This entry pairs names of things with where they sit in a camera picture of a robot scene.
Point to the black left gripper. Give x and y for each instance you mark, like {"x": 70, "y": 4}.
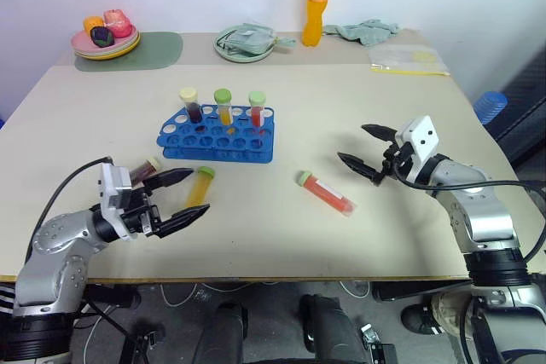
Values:
{"x": 141, "y": 217}

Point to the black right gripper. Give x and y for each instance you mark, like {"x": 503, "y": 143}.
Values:
{"x": 394, "y": 161}

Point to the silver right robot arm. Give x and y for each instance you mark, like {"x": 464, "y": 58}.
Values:
{"x": 486, "y": 215}

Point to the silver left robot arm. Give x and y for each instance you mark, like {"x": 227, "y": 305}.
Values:
{"x": 55, "y": 236}

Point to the yellow liquid tube green cap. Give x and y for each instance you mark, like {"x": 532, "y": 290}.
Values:
{"x": 198, "y": 191}
{"x": 222, "y": 95}

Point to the dark liquid tube cream cap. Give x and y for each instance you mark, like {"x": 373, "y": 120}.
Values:
{"x": 188, "y": 94}
{"x": 141, "y": 170}

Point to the blue test tube rack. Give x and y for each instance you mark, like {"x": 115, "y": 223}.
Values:
{"x": 213, "y": 148}

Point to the red liquid tube green cap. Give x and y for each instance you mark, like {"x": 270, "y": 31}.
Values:
{"x": 328, "y": 194}
{"x": 256, "y": 99}

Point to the clear zip plastic bag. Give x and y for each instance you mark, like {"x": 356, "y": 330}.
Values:
{"x": 401, "y": 59}

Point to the crumpled green towel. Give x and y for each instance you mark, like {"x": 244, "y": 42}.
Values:
{"x": 371, "y": 33}

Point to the black block under table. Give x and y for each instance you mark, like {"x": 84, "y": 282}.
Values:
{"x": 113, "y": 296}

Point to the blue ribbed plastic object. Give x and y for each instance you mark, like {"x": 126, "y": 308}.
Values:
{"x": 490, "y": 106}

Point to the orange soda plastic bottle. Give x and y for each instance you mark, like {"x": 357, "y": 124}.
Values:
{"x": 315, "y": 19}

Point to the dark rounded shape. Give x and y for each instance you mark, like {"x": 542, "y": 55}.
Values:
{"x": 224, "y": 332}
{"x": 328, "y": 327}

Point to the green placemat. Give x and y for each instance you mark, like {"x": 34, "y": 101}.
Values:
{"x": 158, "y": 50}

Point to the black stand legs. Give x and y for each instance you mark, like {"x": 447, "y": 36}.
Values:
{"x": 136, "y": 342}

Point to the pale green plate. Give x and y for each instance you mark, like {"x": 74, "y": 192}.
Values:
{"x": 239, "y": 58}

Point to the yellow plate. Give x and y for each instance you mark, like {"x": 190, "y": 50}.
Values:
{"x": 123, "y": 54}

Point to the green plate under pink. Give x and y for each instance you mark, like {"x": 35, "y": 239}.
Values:
{"x": 130, "y": 45}

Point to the black carbon pattern case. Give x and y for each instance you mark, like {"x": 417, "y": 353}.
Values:
{"x": 529, "y": 117}

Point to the black and beige shoe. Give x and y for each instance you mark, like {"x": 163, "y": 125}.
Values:
{"x": 422, "y": 317}

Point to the dark purple toy fruit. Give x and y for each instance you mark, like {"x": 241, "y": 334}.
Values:
{"x": 100, "y": 36}

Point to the pink toy fruit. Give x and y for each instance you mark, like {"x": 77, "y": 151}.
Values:
{"x": 117, "y": 23}

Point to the orange toy fruit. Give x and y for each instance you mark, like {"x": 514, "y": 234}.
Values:
{"x": 91, "y": 24}

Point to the black white striped cloth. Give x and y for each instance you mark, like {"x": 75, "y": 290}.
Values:
{"x": 6, "y": 293}

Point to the black box with caster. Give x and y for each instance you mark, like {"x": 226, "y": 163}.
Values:
{"x": 381, "y": 349}

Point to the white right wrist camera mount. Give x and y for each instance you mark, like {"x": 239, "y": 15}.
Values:
{"x": 420, "y": 136}

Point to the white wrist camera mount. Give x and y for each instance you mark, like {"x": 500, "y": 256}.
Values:
{"x": 420, "y": 136}
{"x": 113, "y": 185}

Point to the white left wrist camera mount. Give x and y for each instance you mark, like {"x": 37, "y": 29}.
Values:
{"x": 113, "y": 185}

